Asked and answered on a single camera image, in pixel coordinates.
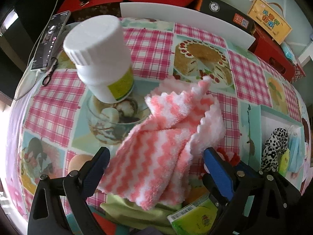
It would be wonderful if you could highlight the patterned tablecloth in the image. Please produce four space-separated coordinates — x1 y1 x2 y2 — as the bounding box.
5 18 312 234

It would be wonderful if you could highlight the black rectangular box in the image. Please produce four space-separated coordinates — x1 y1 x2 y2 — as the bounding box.
195 0 256 35

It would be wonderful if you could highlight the black hair clip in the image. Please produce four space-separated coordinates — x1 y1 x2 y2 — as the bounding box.
42 57 58 87

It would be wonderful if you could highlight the red patterned box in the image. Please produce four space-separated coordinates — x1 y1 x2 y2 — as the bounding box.
291 64 306 83

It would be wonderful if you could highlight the teal plastic toy case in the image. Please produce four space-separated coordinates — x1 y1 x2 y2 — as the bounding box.
66 206 130 235

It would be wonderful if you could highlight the beige egg sponge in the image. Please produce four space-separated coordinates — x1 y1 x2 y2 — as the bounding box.
68 154 93 173

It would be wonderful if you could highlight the pink white zigzag towel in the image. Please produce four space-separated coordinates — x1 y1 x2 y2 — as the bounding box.
99 76 226 210

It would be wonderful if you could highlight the blue wet wipes pack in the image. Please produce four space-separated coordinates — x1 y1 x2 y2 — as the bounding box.
280 41 297 65

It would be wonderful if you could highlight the black white spotted scrunchie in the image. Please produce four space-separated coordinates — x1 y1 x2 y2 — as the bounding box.
261 128 289 172

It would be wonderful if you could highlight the white board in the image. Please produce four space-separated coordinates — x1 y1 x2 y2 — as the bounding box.
120 2 255 49

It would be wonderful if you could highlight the green tissue pack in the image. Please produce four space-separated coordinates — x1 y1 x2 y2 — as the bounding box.
167 194 220 235
278 148 290 177

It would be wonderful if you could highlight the smartphone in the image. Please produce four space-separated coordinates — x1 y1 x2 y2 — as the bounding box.
31 11 71 71

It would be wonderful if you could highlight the teal rimmed white tray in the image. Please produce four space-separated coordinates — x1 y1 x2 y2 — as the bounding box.
248 105 305 190

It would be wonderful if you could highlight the yellow handled gift box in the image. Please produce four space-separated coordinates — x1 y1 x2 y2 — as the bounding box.
248 0 292 45

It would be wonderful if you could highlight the blue face mask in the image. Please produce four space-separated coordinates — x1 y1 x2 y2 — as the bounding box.
288 125 304 173

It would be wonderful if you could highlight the green microfiber cloth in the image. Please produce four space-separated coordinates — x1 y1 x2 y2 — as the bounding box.
100 194 182 234

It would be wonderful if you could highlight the white pill bottle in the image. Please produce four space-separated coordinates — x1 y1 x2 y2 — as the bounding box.
63 15 134 103

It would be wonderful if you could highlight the red gift box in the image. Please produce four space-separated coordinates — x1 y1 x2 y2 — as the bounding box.
248 25 296 83

